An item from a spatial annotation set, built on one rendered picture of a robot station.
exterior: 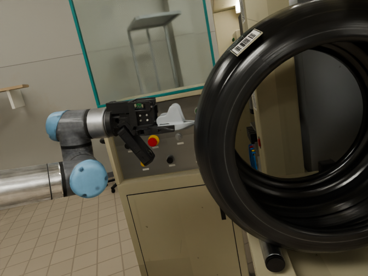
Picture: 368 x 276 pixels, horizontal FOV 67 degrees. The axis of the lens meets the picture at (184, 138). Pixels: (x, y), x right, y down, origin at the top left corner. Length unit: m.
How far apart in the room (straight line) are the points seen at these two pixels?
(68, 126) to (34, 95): 3.58
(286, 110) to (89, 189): 0.65
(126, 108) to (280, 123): 0.52
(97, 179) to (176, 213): 0.82
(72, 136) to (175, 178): 0.68
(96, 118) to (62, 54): 3.58
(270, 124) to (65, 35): 3.62
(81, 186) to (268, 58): 0.43
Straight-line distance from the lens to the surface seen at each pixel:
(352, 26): 0.60
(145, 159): 0.70
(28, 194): 0.61
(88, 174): 0.59
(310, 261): 0.89
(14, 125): 4.39
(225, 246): 1.46
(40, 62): 4.28
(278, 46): 0.56
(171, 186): 1.31
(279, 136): 0.98
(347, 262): 0.90
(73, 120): 0.72
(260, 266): 0.78
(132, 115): 0.66
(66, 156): 0.74
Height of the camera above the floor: 1.37
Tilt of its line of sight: 14 degrees down
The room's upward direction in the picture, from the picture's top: 11 degrees counter-clockwise
